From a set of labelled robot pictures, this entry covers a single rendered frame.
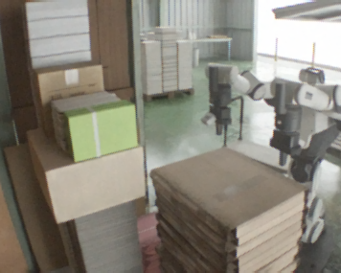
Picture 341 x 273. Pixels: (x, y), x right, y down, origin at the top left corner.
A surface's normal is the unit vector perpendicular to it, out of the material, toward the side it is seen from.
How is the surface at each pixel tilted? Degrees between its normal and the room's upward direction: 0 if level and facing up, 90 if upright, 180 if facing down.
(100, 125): 90
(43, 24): 90
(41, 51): 90
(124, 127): 90
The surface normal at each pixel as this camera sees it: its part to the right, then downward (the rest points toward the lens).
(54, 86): 0.54, 0.30
